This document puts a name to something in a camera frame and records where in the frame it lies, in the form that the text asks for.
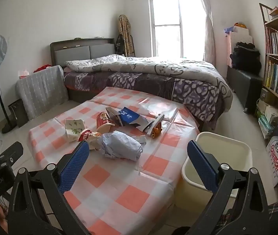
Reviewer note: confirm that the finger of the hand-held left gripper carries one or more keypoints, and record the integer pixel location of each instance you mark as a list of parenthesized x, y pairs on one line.
[(11, 151)]

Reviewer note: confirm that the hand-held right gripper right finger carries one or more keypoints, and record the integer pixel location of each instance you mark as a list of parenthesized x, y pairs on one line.
[(202, 166)]

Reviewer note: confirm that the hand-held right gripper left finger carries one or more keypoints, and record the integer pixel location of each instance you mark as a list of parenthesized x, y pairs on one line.
[(74, 166)]

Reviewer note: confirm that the cream plastic bin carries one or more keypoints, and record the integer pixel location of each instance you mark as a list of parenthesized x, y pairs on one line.
[(227, 146)]

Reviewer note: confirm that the red white wrapper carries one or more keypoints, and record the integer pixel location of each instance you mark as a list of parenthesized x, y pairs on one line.
[(91, 137)]

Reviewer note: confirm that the floral white paper cup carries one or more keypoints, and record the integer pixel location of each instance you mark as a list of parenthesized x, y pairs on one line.
[(74, 129)]

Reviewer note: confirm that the white plastic bag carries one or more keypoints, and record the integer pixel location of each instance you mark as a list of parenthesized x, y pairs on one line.
[(121, 146)]

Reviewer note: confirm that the white orange snack packet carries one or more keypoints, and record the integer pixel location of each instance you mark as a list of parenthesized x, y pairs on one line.
[(154, 124)]

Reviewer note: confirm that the blue white carton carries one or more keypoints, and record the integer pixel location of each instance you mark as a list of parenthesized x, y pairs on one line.
[(129, 118)]

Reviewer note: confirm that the small black bin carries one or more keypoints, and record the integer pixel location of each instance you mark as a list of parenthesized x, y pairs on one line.
[(19, 112)]

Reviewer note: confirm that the orange white checkered tablecloth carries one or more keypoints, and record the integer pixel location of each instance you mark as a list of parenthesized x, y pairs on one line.
[(119, 176)]

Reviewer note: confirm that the grey checked cloth covered stand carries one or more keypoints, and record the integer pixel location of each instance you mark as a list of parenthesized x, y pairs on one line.
[(41, 85)]

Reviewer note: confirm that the purple patterned bed sheet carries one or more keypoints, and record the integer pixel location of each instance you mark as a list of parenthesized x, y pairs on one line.
[(185, 90)]

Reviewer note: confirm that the pink tissue pack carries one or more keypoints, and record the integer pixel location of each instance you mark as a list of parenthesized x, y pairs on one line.
[(23, 73)]

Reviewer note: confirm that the pile of books and packets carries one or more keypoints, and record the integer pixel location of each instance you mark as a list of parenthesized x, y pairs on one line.
[(268, 120)]

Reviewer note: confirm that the dark storage bench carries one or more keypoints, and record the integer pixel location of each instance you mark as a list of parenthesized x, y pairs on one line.
[(246, 90)]

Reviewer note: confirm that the red cloth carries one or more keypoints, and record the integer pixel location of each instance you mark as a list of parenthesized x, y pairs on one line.
[(42, 68)]

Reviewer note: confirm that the grey cartoon print duvet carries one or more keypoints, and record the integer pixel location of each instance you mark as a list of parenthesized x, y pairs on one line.
[(153, 67)]

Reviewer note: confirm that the row of upright books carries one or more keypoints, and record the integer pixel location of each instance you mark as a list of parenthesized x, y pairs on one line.
[(276, 78), (277, 41)]

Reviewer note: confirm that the dark bed with grey headboard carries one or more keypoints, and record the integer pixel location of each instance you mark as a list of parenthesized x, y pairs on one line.
[(80, 51)]

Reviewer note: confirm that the pile of black clothes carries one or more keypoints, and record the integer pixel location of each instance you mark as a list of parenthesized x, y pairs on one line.
[(245, 56)]

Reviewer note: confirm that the black hanging bag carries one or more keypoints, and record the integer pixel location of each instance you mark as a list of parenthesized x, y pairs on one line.
[(119, 44)]

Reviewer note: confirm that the white cabinet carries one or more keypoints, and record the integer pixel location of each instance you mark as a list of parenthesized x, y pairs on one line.
[(241, 35)]

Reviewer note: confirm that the white curtain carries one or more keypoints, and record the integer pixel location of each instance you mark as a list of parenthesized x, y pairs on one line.
[(208, 29)]

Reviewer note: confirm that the window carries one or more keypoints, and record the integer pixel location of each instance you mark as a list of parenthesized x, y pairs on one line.
[(173, 24)]

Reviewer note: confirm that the orange yellow toy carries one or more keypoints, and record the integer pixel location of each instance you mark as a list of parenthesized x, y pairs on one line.
[(240, 25)]

